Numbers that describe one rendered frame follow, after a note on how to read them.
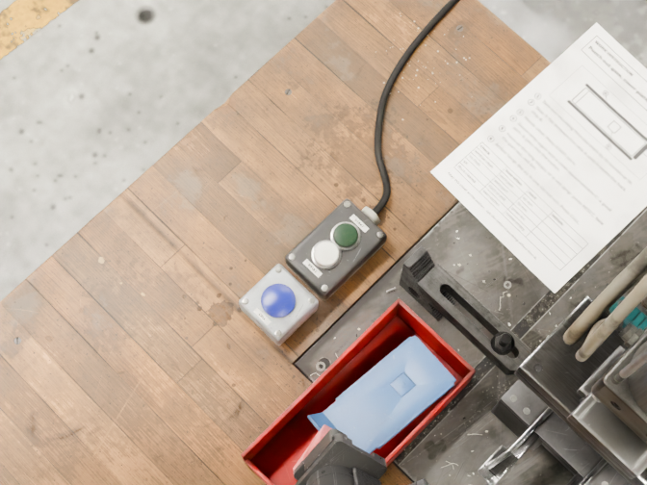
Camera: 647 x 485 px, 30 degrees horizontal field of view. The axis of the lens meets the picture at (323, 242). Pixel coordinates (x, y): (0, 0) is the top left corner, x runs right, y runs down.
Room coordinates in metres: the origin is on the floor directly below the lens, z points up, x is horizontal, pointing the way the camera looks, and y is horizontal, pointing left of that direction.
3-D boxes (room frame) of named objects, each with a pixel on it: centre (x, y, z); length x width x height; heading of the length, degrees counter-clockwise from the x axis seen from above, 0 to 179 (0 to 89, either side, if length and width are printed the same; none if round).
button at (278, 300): (0.35, 0.05, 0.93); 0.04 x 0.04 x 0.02
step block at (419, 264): (0.37, -0.12, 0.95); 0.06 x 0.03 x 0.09; 45
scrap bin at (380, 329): (0.22, -0.04, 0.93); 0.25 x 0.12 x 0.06; 135
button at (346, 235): (0.43, -0.03, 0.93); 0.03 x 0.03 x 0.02
